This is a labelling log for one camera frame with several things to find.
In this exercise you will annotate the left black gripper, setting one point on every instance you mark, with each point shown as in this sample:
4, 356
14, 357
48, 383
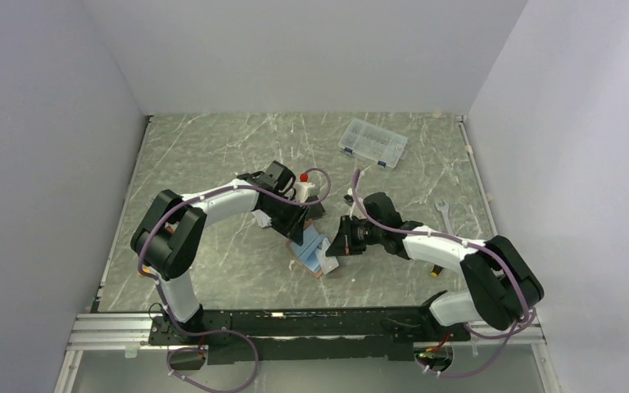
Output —
293, 228

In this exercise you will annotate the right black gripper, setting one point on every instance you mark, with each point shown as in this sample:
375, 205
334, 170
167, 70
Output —
345, 243

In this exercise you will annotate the brown leather card holder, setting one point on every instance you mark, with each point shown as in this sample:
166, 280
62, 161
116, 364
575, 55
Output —
304, 254

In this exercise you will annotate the silver credit cards stack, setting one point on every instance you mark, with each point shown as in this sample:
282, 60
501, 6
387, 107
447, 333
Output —
326, 263

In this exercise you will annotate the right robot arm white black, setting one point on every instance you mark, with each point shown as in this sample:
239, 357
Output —
501, 288

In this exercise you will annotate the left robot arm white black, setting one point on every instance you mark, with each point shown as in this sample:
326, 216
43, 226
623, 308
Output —
169, 235

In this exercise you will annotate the black credit cards stack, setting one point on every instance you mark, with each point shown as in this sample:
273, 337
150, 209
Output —
315, 212

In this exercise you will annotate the black yellow screwdriver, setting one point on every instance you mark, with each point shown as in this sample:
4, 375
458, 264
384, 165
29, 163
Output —
436, 270

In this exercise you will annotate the clear plastic organizer box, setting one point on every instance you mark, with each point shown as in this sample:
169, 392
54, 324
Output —
369, 141

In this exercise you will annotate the silver wrench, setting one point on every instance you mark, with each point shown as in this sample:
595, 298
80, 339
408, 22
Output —
444, 209

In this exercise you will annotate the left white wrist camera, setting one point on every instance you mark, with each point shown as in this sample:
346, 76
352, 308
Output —
303, 189

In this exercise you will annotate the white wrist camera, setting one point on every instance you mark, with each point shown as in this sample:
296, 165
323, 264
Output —
303, 189
349, 200

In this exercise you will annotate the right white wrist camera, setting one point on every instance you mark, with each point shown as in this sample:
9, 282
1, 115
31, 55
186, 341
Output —
349, 200

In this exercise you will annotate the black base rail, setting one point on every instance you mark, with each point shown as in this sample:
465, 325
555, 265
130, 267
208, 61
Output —
392, 333

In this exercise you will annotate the aluminium frame rail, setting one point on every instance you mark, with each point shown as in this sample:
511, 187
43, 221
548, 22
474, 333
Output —
129, 332

